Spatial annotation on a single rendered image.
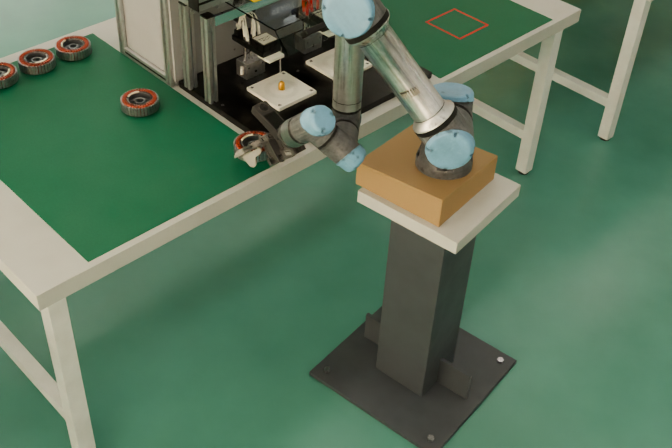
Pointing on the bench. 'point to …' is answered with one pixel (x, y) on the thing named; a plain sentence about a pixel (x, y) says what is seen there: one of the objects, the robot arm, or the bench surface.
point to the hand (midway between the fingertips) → (252, 144)
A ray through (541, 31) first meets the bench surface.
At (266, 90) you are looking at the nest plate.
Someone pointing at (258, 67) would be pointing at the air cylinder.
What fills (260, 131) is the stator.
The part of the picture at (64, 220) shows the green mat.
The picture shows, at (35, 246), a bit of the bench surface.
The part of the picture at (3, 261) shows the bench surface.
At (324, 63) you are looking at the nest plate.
